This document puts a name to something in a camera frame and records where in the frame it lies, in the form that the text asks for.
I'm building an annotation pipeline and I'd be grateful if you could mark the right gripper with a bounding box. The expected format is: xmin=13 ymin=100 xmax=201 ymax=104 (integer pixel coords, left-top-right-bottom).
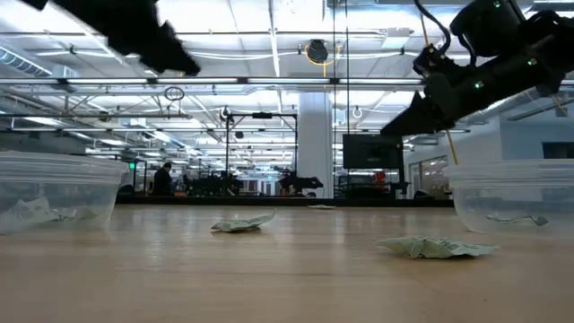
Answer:
xmin=379 ymin=44 xmax=491 ymax=137

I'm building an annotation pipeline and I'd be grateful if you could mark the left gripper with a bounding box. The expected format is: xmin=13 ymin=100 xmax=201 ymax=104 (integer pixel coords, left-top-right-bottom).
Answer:
xmin=20 ymin=0 xmax=202 ymax=76

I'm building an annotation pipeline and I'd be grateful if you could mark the black display screen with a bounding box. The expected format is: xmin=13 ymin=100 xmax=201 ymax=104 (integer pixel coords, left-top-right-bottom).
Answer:
xmin=343 ymin=133 xmax=404 ymax=170

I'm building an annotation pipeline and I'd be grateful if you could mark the clear round plastic container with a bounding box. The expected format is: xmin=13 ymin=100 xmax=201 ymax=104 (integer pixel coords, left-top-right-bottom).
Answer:
xmin=443 ymin=159 xmax=574 ymax=237
xmin=0 ymin=151 xmax=130 ymax=234

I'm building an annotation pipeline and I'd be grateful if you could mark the person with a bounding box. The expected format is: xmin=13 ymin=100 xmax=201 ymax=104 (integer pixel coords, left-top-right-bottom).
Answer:
xmin=152 ymin=161 xmax=174 ymax=196

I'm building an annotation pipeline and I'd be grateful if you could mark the ceiling cable reel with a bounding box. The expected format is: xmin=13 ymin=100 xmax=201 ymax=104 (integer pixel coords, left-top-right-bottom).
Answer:
xmin=304 ymin=39 xmax=331 ymax=65

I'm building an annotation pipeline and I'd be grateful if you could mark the black robot station frame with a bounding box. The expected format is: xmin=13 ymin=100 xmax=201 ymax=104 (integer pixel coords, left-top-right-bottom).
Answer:
xmin=224 ymin=111 xmax=299 ymax=196

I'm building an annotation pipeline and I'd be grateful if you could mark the black aluminium table frame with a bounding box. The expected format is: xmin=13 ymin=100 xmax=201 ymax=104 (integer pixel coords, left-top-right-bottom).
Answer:
xmin=115 ymin=195 xmax=455 ymax=208

